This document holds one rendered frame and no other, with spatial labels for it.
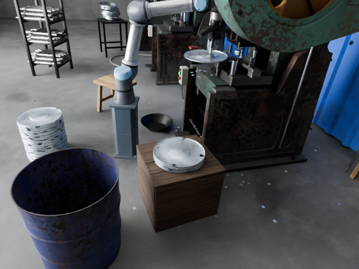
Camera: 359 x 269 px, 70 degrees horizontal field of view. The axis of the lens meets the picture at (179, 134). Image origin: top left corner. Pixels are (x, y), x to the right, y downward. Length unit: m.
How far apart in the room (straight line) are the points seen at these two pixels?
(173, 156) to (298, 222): 0.88
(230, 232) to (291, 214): 0.44
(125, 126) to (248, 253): 1.12
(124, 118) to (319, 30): 1.28
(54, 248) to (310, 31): 1.55
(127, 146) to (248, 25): 1.18
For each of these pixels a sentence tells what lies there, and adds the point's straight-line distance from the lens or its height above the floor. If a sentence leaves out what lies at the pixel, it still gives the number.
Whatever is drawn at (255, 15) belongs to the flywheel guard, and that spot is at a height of 1.09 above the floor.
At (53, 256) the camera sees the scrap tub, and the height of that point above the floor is 0.21.
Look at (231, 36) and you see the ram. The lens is 1.79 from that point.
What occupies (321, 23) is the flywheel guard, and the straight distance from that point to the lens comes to 1.58.
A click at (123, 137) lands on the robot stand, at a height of 0.19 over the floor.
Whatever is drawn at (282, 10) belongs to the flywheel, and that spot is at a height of 1.11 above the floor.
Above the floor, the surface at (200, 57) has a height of 0.78.
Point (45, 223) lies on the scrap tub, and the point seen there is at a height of 0.43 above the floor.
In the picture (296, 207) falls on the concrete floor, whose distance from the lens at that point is 1.87.
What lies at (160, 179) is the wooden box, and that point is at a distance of 1.31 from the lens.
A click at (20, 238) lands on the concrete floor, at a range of 1.68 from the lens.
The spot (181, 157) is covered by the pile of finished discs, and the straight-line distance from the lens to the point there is 1.39.
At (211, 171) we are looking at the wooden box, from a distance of 1.39.
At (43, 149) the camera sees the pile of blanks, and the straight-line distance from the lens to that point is 2.04.
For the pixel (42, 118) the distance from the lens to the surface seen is 2.03.
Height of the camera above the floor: 1.23
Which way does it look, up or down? 32 degrees down
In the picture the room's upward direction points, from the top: 4 degrees clockwise
